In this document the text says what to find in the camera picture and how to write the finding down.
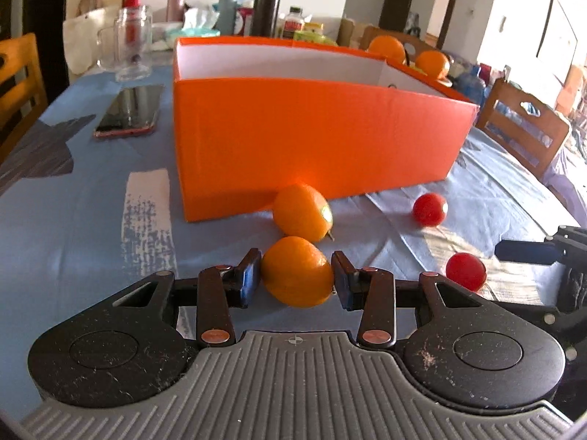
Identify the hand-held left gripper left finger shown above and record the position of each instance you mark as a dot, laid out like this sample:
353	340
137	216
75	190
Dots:
250	279

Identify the black cap supplement bottle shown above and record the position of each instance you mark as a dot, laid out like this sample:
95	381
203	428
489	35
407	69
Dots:
293	23

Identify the large orange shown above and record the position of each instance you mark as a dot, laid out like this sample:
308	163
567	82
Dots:
386	48
432	64

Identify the whitish paper bag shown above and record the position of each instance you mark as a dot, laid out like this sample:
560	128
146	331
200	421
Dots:
82	41

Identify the black framed wall picture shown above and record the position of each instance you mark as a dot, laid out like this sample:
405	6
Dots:
562	36

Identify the blue water jug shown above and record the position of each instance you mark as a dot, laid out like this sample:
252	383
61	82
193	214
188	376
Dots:
470	85

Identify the red cherry tomato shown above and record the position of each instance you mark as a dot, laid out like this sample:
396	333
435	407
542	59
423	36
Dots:
429	210
465	271

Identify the green tissue box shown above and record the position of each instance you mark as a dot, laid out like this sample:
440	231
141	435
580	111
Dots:
199	20

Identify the pink metal bottle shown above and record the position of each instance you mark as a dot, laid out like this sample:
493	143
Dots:
176	2

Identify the small mandarin orange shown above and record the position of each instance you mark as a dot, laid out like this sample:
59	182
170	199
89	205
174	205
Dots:
300	211
298	272

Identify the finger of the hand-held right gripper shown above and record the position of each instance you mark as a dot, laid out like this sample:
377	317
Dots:
523	251
550	317

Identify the orange cardboard box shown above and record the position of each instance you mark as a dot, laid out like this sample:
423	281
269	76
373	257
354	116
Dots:
298	137

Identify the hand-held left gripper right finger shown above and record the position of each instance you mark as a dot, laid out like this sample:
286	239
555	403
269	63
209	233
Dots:
343	282

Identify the clear glass mug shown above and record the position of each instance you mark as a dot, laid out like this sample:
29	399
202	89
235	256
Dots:
130	41

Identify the black thermos flask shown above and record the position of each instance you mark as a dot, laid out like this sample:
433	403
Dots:
268	7

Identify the wooden chair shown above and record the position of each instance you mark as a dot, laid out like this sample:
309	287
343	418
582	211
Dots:
367	36
23	82
527	123

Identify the grey-blue bottle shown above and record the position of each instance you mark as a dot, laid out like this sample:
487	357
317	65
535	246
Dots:
226	11

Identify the yellow cup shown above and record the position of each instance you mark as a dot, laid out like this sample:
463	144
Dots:
314	26

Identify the red cup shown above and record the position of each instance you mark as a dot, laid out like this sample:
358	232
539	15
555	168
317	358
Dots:
487	73

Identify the black smartphone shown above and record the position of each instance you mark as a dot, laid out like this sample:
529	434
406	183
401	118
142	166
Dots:
130	110

